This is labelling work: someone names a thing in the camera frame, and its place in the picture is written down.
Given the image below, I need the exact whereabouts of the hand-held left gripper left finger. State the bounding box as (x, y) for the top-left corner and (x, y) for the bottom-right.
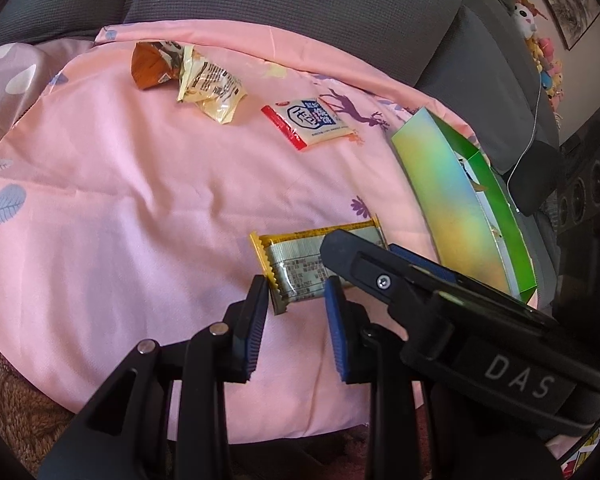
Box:
(37, 275), (271, 480)

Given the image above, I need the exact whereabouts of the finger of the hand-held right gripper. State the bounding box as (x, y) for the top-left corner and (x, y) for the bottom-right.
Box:
(387, 244), (481, 293)
(319, 229), (451, 342)

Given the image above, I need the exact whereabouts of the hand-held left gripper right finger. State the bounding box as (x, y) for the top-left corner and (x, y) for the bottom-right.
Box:
(324, 276), (563, 480)

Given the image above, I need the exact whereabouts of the yellow wafer packet white label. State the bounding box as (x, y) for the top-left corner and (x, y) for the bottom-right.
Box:
(249, 214), (388, 317)

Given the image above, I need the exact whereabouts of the iridescent green paper box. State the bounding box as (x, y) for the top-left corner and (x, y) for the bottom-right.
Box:
(391, 107), (538, 306)

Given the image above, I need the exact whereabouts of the colourful printed packet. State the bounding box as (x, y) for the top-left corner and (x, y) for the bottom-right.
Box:
(562, 427), (600, 480)

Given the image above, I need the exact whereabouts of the white snack packet red edge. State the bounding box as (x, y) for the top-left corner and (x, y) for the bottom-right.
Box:
(260, 94), (358, 152)

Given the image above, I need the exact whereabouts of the black speaker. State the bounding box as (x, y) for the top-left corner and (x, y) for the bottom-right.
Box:
(554, 122), (600, 311)

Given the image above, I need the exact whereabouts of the pink printed blanket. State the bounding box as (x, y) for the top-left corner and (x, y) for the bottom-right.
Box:
(0, 25), (543, 448)

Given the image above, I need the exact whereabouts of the pile of plush toys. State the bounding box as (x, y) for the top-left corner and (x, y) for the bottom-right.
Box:
(511, 0), (567, 112)

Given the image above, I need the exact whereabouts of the cream yellow snack packet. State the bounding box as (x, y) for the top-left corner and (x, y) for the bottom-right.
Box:
(176, 45), (249, 125)

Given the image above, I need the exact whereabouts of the brown fuzzy rug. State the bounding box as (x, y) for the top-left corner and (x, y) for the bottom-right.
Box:
(0, 330), (181, 480)

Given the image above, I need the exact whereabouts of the grey sofa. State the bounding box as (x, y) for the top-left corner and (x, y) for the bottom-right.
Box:
(0, 0), (566, 217)

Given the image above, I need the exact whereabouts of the brown snack packet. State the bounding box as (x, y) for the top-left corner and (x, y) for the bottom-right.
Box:
(131, 40), (183, 92)

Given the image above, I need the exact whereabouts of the lilac printed cloth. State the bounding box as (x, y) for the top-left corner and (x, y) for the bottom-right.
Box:
(0, 40), (98, 161)

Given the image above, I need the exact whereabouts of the white cable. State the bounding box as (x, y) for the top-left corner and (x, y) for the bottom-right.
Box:
(504, 67), (544, 212)

